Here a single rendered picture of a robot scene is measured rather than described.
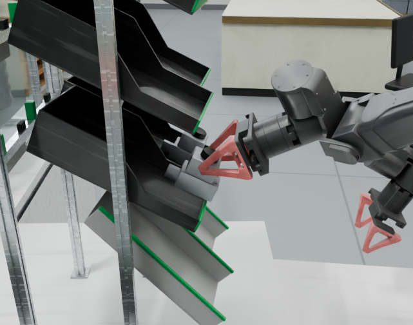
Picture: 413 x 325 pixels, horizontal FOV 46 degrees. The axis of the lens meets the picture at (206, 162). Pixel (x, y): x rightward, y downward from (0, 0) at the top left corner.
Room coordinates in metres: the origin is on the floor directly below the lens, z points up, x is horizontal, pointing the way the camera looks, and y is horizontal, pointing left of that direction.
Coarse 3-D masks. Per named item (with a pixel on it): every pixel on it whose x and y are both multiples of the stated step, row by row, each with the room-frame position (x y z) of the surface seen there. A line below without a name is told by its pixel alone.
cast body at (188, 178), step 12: (192, 156) 0.67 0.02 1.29; (204, 156) 0.67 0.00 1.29; (168, 168) 0.68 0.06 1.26; (180, 168) 0.69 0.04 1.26; (192, 168) 0.66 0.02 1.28; (180, 180) 0.67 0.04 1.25; (192, 180) 0.66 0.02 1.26; (204, 180) 0.66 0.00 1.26; (216, 180) 0.68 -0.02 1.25; (192, 192) 0.66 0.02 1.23; (204, 192) 0.66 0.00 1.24
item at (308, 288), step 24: (288, 264) 0.97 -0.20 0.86; (312, 264) 0.97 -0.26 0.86; (336, 264) 0.97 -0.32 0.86; (288, 288) 0.89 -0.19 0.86; (312, 288) 0.89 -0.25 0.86; (336, 288) 0.89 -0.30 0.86; (360, 288) 0.89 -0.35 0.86; (384, 288) 0.89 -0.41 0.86; (408, 288) 0.89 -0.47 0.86; (288, 312) 0.81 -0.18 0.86; (312, 312) 0.81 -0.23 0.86; (336, 312) 0.81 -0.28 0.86; (360, 312) 0.81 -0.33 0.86; (384, 312) 0.81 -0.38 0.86; (408, 312) 0.81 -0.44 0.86
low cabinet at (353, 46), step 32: (256, 0) 6.19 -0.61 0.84; (288, 0) 6.19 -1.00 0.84; (320, 0) 6.19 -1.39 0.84; (352, 0) 6.19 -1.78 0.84; (224, 32) 5.02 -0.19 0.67; (256, 32) 4.98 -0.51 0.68; (288, 32) 4.94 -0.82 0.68; (320, 32) 4.91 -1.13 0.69; (352, 32) 4.87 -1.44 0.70; (384, 32) 4.83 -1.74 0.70; (224, 64) 5.02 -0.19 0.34; (256, 64) 4.98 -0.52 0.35; (320, 64) 4.90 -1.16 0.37; (352, 64) 4.86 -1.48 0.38; (384, 64) 4.83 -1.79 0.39; (256, 96) 5.01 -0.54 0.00; (352, 96) 4.89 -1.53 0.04
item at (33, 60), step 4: (32, 56) 1.92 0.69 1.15; (32, 60) 1.92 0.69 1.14; (36, 60) 1.95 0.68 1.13; (32, 64) 1.92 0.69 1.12; (36, 64) 1.94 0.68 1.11; (32, 68) 1.92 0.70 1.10; (36, 68) 1.93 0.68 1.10; (36, 72) 1.93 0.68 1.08; (36, 76) 1.92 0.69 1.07; (36, 80) 1.92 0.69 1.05; (36, 84) 1.92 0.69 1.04; (40, 84) 1.95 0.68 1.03; (36, 88) 1.92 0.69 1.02; (40, 88) 1.95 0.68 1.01; (36, 92) 1.92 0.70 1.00; (40, 92) 1.94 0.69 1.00; (40, 96) 1.93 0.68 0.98; (40, 100) 1.92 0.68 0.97; (40, 104) 1.92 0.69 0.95; (28, 140) 1.73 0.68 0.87
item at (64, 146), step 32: (64, 96) 0.74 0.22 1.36; (96, 96) 0.78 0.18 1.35; (64, 128) 0.65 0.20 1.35; (96, 128) 0.78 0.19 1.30; (128, 128) 0.77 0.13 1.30; (64, 160) 0.65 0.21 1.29; (96, 160) 0.64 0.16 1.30; (128, 160) 0.74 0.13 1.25; (160, 160) 0.76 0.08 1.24; (128, 192) 0.64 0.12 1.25; (160, 192) 0.69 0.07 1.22; (192, 224) 0.62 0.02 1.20
